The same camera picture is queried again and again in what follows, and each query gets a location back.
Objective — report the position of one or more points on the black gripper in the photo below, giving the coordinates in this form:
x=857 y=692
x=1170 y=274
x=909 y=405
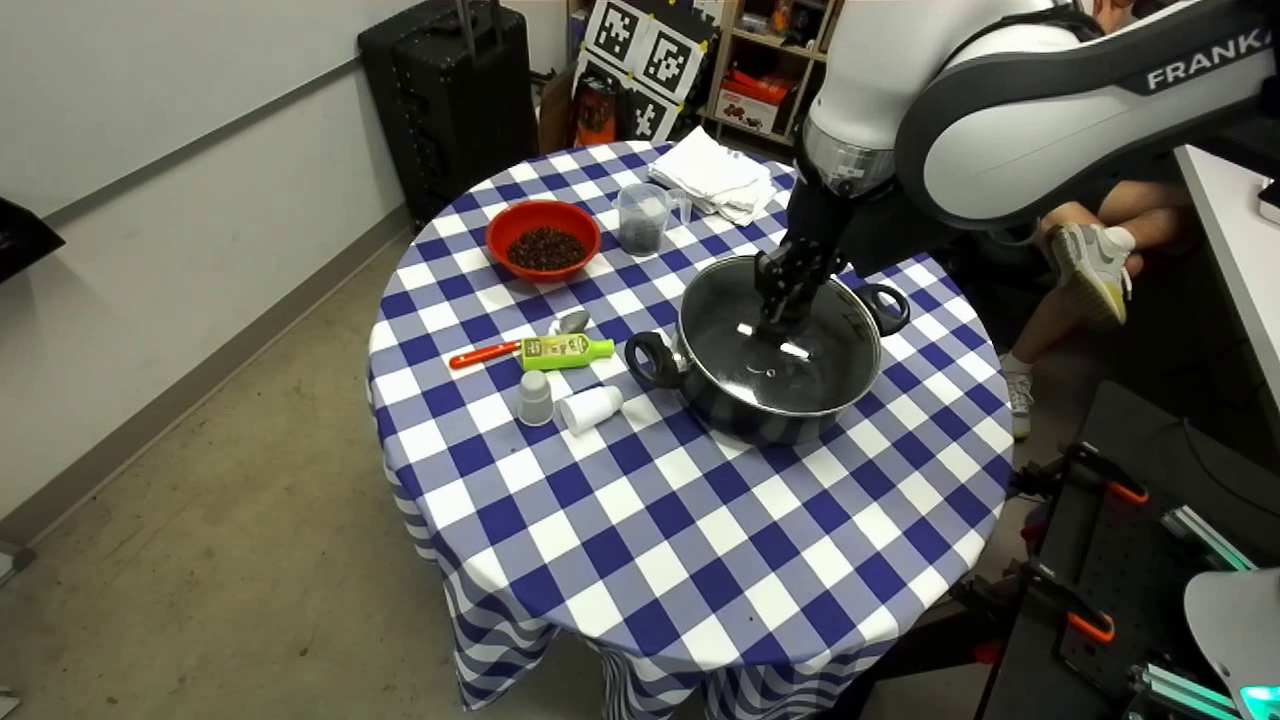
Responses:
x=816 y=232

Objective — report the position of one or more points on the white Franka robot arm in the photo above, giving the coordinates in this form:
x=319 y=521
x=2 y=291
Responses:
x=1013 y=106

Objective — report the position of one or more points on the black cooking pot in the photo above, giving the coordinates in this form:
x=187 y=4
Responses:
x=744 y=401

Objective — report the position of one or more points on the folded white towels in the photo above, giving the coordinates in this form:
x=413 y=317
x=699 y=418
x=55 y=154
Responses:
x=714 y=173

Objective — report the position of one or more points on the clear plastic measuring cup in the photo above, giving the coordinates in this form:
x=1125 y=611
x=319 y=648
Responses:
x=640 y=221

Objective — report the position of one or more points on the red box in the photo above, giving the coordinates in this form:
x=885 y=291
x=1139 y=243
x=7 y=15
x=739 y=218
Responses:
x=755 y=106

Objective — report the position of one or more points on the small white cup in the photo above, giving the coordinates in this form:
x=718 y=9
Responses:
x=589 y=408

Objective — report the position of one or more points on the green tube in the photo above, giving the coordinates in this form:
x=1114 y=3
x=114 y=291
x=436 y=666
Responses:
x=566 y=355

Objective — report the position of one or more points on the grey yellow sneaker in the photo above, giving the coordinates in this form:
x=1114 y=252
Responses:
x=1016 y=394
x=1089 y=266

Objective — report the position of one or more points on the blue white checkered tablecloth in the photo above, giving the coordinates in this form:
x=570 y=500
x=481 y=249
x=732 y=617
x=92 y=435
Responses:
x=693 y=532

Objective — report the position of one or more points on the wooden shelf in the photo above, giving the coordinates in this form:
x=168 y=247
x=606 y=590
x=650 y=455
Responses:
x=772 y=54

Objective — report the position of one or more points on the red bowl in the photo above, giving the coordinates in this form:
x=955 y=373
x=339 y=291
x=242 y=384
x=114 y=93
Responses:
x=540 y=247

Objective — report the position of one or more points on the small white bottle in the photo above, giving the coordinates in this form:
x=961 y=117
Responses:
x=534 y=401

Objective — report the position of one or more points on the black white marker board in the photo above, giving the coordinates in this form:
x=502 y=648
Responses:
x=644 y=60

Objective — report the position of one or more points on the seated person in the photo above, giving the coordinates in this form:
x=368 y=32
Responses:
x=1114 y=212

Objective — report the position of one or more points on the orange black clamp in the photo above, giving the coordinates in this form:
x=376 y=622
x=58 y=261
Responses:
x=1082 y=617
x=1114 y=482

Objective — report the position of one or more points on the large black cabinet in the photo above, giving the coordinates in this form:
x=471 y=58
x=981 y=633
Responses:
x=446 y=106

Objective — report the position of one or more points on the white side table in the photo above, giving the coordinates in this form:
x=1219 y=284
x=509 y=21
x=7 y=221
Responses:
x=1232 y=243

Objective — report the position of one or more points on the black perforated robot table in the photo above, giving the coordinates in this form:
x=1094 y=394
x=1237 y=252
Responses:
x=1145 y=613

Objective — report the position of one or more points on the aluminium rail with green strip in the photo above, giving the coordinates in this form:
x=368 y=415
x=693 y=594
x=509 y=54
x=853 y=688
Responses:
x=1207 y=539
x=1182 y=688

